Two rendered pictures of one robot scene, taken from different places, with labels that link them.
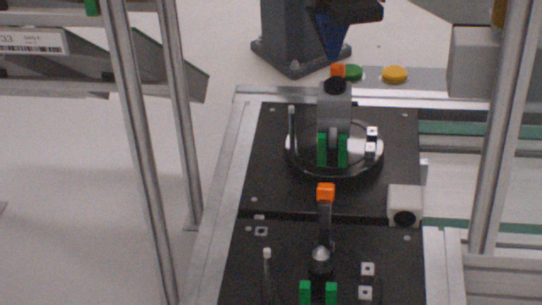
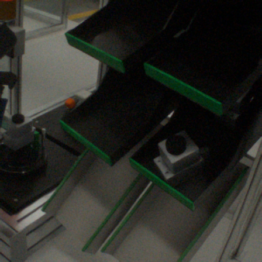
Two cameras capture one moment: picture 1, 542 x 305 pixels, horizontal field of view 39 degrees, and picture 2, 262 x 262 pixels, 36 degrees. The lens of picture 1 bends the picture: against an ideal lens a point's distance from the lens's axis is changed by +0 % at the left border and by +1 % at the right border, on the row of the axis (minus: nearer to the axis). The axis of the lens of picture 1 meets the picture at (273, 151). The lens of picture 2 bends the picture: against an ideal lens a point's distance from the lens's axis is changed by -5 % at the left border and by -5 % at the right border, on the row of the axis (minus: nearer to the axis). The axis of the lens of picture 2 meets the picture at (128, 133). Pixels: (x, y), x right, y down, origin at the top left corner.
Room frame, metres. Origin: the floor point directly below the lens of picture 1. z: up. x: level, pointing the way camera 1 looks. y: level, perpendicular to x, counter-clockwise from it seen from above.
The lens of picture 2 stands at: (1.45, 0.45, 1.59)
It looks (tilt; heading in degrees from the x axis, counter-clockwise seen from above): 32 degrees down; 203
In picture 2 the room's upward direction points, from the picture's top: 9 degrees clockwise
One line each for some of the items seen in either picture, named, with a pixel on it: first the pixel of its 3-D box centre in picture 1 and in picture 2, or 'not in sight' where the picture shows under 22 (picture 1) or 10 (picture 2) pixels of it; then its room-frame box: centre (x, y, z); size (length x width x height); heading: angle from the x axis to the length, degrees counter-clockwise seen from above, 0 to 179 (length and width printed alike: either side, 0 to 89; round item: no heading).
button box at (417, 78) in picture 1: (392, 91); not in sight; (1.03, -0.20, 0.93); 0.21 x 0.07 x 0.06; 81
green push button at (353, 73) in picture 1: (351, 74); not in sight; (1.04, -0.13, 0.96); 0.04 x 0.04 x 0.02
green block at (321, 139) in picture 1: (321, 149); (35, 141); (0.79, -0.06, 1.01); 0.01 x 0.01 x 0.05; 81
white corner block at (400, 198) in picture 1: (404, 207); not in sight; (0.72, -0.17, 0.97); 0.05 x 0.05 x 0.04; 81
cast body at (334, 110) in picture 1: (334, 108); (21, 127); (0.82, -0.08, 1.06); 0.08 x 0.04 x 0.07; 172
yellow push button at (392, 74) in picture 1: (394, 76); not in sight; (1.03, -0.20, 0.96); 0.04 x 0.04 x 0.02
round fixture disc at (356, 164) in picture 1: (334, 149); (19, 157); (0.83, -0.08, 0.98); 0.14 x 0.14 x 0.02
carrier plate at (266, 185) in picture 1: (334, 159); (19, 164); (0.83, -0.08, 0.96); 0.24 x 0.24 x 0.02; 81
